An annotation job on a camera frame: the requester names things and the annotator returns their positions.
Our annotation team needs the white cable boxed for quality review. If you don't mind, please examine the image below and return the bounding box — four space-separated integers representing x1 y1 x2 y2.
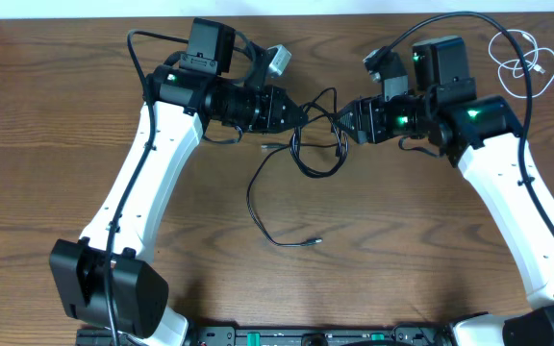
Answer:
487 28 554 100

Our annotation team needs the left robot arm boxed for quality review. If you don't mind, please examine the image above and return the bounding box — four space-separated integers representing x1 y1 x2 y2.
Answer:
49 18 307 345

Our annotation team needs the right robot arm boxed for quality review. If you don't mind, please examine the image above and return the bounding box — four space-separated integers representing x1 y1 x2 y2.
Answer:
336 36 554 345

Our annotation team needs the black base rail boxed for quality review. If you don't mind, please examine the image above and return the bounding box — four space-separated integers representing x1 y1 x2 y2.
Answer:
75 326 554 346

